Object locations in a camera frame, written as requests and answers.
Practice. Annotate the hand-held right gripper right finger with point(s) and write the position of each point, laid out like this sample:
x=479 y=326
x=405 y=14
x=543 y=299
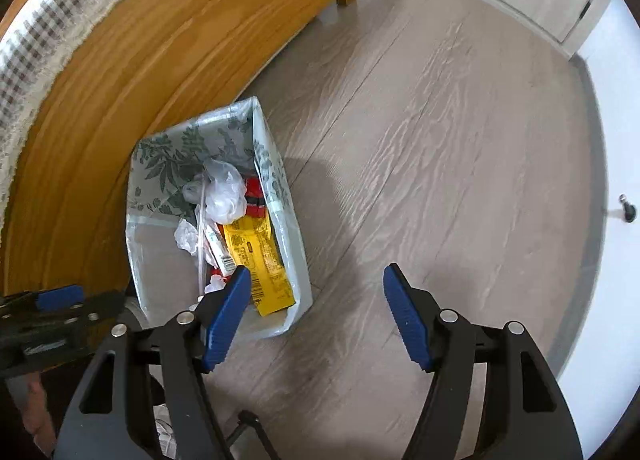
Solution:
x=407 y=320

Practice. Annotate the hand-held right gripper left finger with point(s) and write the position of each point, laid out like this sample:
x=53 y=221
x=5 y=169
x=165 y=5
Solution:
x=227 y=320

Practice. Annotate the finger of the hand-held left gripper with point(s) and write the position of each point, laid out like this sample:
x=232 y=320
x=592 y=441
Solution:
x=105 y=305
x=60 y=297

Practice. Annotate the yellow snack packet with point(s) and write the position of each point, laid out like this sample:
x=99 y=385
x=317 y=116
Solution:
x=260 y=265

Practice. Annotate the floral waste bin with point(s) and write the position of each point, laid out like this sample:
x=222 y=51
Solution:
x=155 y=260

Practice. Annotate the white barcode wrapper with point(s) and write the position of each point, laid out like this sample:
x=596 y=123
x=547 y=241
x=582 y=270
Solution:
x=220 y=250

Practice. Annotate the white tissue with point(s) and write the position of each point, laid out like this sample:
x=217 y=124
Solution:
x=186 y=237

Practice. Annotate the red snack packet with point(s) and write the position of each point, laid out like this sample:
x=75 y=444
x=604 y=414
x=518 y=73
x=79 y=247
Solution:
x=255 y=197

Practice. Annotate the white plastic bag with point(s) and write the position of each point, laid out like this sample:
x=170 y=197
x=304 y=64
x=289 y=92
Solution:
x=222 y=190

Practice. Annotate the person's left hand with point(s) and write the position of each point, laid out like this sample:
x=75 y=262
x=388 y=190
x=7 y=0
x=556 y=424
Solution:
x=39 y=415

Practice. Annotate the black metal stand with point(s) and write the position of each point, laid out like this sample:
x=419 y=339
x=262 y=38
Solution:
x=255 y=432

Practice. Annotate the wooden bed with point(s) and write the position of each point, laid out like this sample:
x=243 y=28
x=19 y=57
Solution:
x=150 y=90

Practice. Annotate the black door stopper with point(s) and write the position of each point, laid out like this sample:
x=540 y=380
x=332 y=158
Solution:
x=627 y=210

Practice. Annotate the brown checked blanket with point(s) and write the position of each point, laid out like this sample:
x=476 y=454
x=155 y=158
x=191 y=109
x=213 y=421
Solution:
x=55 y=15

